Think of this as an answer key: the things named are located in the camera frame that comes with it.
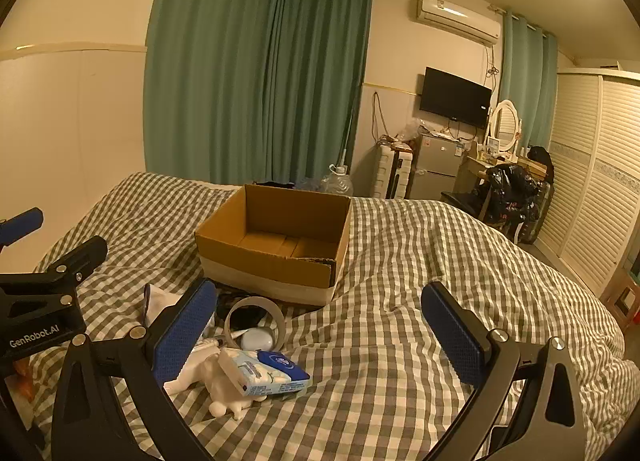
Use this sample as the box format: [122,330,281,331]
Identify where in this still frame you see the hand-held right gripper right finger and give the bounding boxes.
[421,282,586,461]

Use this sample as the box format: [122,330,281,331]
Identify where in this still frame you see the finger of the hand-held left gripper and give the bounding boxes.
[0,236,108,303]
[0,208,45,247]

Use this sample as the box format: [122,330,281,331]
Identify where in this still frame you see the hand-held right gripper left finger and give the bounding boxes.
[50,278,218,461]

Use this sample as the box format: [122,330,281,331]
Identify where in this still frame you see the white cloth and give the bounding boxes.
[143,283,188,327]

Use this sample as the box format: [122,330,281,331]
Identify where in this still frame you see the white rounded container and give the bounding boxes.
[241,328,277,352]

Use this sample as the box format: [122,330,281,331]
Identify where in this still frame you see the white plush toy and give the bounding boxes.
[162,346,271,419]

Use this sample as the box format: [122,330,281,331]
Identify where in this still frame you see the wide tape roll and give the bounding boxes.
[223,297,287,349]

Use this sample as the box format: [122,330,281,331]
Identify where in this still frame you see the brown cardboard box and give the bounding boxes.
[194,184,352,307]

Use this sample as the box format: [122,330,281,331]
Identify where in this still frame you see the tissue pack with blue label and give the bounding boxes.
[218,347,312,398]

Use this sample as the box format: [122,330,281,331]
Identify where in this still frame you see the grey checked blanket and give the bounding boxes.
[20,172,632,461]

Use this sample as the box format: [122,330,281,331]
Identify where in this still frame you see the black seat chair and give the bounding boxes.
[440,188,488,217]

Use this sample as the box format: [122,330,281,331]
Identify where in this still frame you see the black plastic bags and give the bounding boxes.
[477,164,543,227]

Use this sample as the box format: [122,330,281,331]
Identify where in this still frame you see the wooden stool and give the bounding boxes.
[600,261,640,327]

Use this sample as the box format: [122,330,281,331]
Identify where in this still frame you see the small grey fridge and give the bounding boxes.
[407,134,463,202]

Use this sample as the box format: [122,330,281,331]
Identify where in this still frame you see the wooden vanity desk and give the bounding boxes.
[452,151,546,202]

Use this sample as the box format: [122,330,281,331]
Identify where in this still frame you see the white ribbed suitcase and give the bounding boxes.
[372,144,416,199]

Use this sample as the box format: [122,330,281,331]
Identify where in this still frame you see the clear water jug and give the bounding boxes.
[320,165,354,197]

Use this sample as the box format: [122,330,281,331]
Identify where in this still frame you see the black bag on desk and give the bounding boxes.
[529,145,554,178]

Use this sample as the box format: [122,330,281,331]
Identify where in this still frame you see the clear plastic bag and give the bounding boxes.
[397,118,426,142]

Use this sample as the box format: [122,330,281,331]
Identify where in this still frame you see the thin white pole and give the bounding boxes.
[340,111,357,169]

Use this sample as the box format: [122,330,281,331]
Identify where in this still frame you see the white louvred wardrobe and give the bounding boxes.
[535,68,640,297]

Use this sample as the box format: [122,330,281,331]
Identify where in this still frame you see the white oval vanity mirror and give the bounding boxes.
[487,100,523,152]

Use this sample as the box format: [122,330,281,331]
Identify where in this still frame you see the wide green curtain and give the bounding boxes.
[144,0,375,187]

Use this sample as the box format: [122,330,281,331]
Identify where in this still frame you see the narrow green curtain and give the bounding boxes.
[500,11,558,154]

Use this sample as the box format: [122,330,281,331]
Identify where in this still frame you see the white air conditioner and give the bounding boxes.
[414,0,502,46]

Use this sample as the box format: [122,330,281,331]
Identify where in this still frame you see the black wall television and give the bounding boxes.
[419,66,493,129]

